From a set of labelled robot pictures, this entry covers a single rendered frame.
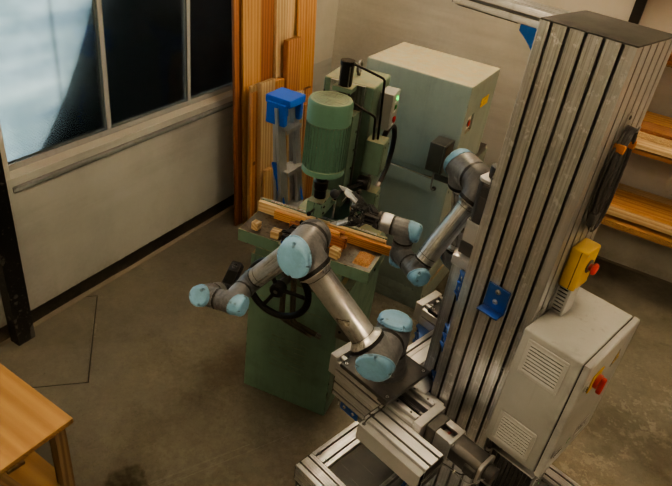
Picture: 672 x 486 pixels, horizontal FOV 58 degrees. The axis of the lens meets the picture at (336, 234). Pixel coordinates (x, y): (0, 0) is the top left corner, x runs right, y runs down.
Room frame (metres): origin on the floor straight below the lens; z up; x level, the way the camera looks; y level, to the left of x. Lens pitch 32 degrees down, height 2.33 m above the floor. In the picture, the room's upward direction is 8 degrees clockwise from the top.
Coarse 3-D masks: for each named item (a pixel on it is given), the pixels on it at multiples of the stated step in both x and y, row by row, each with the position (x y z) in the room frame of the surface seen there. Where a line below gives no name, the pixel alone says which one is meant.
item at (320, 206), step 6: (312, 198) 2.22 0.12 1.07; (324, 198) 2.24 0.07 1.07; (330, 198) 2.27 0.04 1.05; (312, 204) 2.20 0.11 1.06; (318, 204) 2.19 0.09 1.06; (324, 204) 2.21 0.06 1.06; (330, 204) 2.28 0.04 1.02; (306, 210) 2.21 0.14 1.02; (318, 210) 2.19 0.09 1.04; (324, 210) 2.22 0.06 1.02; (318, 216) 2.19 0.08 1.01
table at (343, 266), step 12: (252, 216) 2.29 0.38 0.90; (264, 216) 2.30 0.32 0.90; (240, 228) 2.18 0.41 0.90; (264, 228) 2.20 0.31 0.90; (240, 240) 2.17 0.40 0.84; (252, 240) 2.15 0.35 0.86; (264, 240) 2.14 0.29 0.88; (276, 240) 2.13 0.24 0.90; (348, 252) 2.11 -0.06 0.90; (372, 252) 2.14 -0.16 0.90; (336, 264) 2.03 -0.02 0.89; (348, 264) 2.03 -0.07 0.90; (372, 264) 2.05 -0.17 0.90; (348, 276) 2.02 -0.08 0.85; (360, 276) 2.00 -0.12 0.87; (372, 276) 2.05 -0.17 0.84
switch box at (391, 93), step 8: (392, 88) 2.53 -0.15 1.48; (384, 96) 2.46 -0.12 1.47; (392, 96) 2.45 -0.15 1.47; (384, 104) 2.46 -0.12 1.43; (392, 104) 2.45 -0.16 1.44; (384, 112) 2.46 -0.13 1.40; (392, 112) 2.47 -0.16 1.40; (376, 120) 2.46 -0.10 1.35; (384, 120) 2.45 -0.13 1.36; (384, 128) 2.45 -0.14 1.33
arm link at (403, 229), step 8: (392, 224) 1.92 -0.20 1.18; (400, 224) 1.92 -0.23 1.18; (408, 224) 1.92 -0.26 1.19; (416, 224) 1.93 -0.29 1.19; (392, 232) 1.92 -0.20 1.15; (400, 232) 1.91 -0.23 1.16; (408, 232) 1.90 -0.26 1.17; (416, 232) 1.90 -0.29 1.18; (400, 240) 1.91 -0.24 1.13; (408, 240) 1.90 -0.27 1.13; (416, 240) 1.90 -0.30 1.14
